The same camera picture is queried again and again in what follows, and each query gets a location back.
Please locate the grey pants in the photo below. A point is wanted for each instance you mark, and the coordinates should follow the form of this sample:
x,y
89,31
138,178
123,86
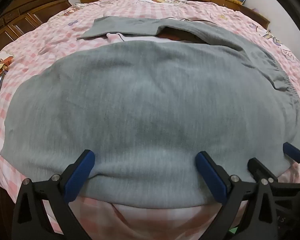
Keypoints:
x,y
140,92

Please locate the pink checkered bedsheet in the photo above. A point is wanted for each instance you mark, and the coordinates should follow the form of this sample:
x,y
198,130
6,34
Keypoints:
x,y
52,42

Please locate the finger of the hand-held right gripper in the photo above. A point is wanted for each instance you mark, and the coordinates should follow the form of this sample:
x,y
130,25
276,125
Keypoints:
x,y
258,170
292,151

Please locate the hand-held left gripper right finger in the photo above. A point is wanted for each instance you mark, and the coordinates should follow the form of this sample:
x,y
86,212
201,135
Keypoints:
x,y
211,177

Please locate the dark wooden wardrobe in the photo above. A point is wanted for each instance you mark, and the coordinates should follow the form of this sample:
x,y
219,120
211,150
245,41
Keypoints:
x,y
20,17

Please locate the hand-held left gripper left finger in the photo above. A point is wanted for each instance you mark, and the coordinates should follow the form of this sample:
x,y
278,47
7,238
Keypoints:
x,y
81,172

